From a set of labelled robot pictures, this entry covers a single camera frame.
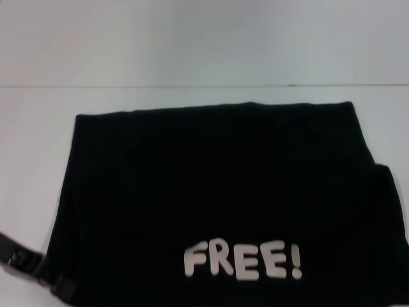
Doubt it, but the black shirt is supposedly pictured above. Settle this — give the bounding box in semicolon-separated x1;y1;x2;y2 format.
44;101;409;307

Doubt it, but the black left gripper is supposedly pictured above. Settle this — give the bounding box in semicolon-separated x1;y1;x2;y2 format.
0;232;76;297

